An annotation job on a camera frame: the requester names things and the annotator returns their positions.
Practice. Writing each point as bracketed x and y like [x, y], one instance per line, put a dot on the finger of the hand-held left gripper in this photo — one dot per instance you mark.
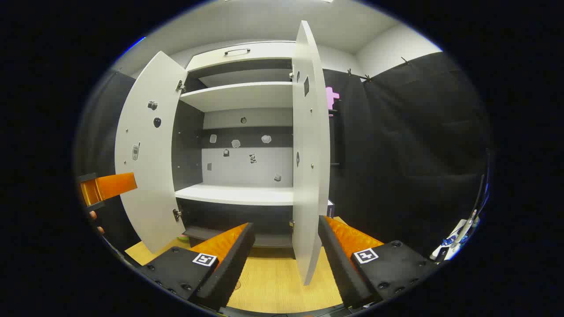
[114, 185]

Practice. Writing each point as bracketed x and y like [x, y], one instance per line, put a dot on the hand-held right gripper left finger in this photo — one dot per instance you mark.
[233, 264]

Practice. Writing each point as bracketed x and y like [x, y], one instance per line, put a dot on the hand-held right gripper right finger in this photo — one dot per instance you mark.
[341, 268]

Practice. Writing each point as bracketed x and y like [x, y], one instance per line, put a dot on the white cabinet door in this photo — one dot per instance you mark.
[308, 176]
[145, 176]

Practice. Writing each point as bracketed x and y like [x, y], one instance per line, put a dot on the small green object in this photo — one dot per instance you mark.
[183, 238]

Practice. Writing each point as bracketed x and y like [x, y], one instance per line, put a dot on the small dark box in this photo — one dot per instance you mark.
[330, 209]

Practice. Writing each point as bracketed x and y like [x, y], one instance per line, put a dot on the white and grey cabinet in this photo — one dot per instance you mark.
[238, 193]

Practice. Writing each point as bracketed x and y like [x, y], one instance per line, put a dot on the black cloth clip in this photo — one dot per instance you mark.
[350, 72]
[404, 60]
[368, 78]

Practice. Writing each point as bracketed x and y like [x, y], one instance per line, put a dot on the white cabinet drawer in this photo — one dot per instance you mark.
[264, 52]

